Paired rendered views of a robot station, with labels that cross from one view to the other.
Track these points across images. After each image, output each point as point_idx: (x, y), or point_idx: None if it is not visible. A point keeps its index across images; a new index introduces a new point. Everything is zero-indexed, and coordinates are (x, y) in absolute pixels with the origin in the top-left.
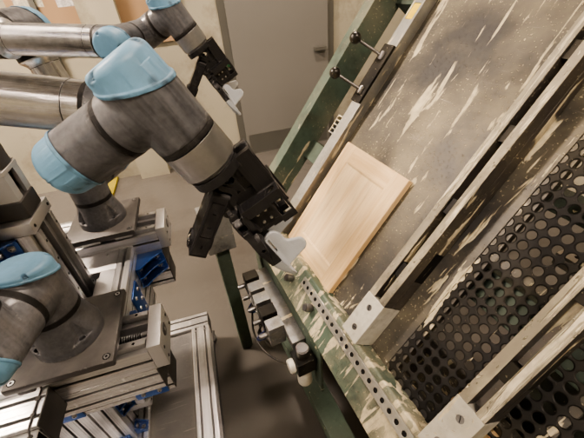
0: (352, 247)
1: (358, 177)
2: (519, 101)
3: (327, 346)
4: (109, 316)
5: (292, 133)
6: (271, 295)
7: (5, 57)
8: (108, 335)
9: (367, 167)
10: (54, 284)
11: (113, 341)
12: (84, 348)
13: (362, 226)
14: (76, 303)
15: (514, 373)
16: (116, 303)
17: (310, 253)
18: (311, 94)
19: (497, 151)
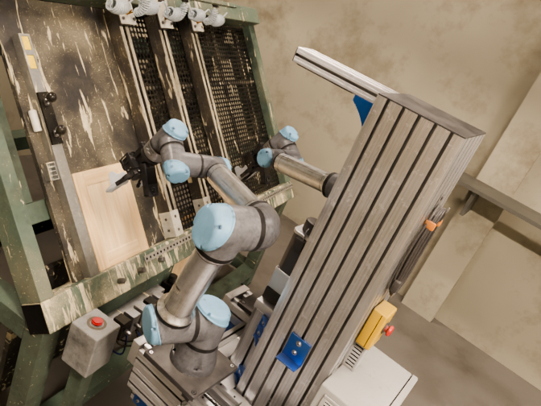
0: (136, 216)
1: (101, 185)
2: (141, 101)
3: (175, 255)
4: (255, 297)
5: (21, 213)
6: (131, 306)
7: None
8: (262, 292)
9: (101, 176)
10: None
11: (263, 288)
12: None
13: (130, 202)
14: None
15: (200, 178)
16: (248, 299)
17: (123, 251)
18: (0, 167)
19: (151, 122)
